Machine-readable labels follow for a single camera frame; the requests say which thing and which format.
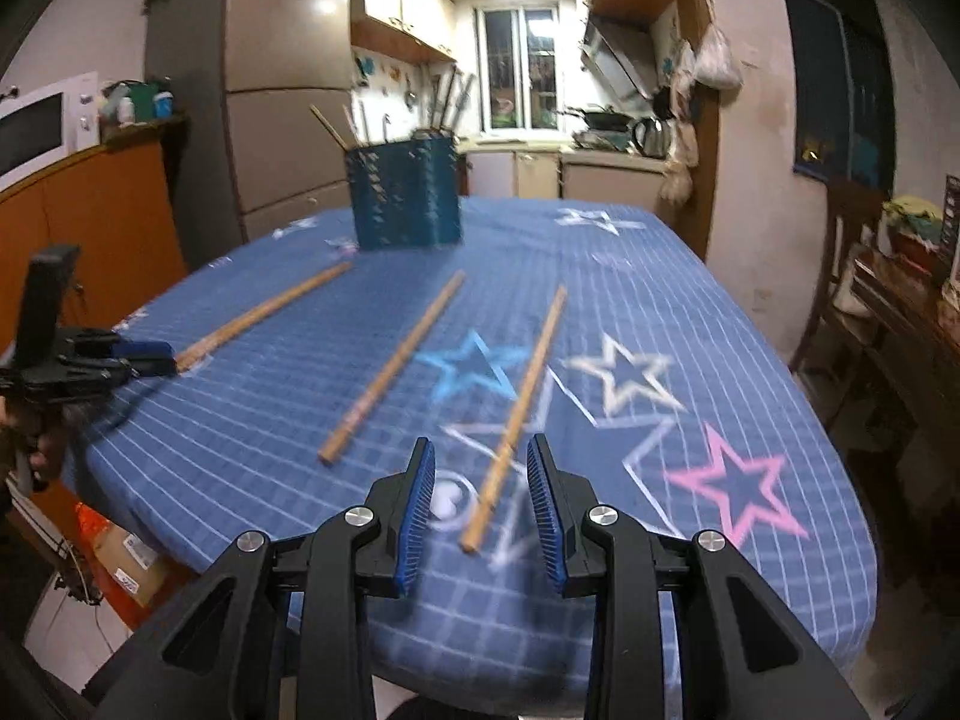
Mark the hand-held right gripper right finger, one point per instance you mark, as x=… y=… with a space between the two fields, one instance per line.
x=545 y=521

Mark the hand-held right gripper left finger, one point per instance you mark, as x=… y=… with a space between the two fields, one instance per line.
x=416 y=521

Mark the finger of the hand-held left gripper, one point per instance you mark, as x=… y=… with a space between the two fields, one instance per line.
x=146 y=370
x=146 y=351

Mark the long wooden chopstick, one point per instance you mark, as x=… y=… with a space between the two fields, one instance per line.
x=394 y=367
x=517 y=412
x=262 y=317

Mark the bunch of wooden chopsticks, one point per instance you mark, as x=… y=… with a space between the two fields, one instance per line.
x=334 y=127

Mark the teal metal chopstick holder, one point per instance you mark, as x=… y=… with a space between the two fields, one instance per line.
x=405 y=195

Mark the orange wooden cabinet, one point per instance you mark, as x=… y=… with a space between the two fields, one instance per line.
x=105 y=217

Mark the blue star grid tablecloth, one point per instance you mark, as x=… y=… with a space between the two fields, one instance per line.
x=315 y=420

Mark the white microwave oven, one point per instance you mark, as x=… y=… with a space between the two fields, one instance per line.
x=37 y=127

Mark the cardboard box orange print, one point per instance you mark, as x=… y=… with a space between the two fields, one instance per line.
x=124 y=555

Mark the white pill bottle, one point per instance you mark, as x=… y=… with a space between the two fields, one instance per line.
x=125 y=109

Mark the green container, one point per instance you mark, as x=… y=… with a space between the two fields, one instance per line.
x=144 y=99

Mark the white jar teal label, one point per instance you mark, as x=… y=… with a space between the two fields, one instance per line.
x=163 y=106

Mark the grey refrigerator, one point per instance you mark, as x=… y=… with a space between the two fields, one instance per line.
x=292 y=90

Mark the lower kitchen cabinets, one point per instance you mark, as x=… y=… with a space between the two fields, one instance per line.
x=540 y=172

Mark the kitchen cabinets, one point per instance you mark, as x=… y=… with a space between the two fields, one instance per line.
x=540 y=172
x=405 y=0

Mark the hanging cloth bags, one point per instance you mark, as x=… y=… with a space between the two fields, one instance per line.
x=679 y=165

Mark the wooden chair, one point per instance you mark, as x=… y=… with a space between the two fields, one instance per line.
x=840 y=277

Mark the steel electric kettle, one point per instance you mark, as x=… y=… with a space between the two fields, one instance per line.
x=652 y=137

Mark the dark wooden side table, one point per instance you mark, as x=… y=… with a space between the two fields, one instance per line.
x=907 y=345

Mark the black wok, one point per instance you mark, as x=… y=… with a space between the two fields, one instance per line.
x=604 y=120

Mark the upper kitchen cabinets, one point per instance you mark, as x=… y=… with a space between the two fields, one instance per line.
x=405 y=0

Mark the kitchen window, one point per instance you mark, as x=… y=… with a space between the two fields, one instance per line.
x=517 y=67

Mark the red bowl with greens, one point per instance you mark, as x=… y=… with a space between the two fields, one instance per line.
x=915 y=232

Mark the steel range hood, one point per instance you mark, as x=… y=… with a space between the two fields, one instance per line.
x=619 y=52

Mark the hanging white plastic bag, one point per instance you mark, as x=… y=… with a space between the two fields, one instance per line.
x=716 y=56

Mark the black product box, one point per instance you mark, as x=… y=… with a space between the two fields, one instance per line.
x=952 y=214

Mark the dark window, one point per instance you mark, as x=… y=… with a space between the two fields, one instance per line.
x=840 y=82

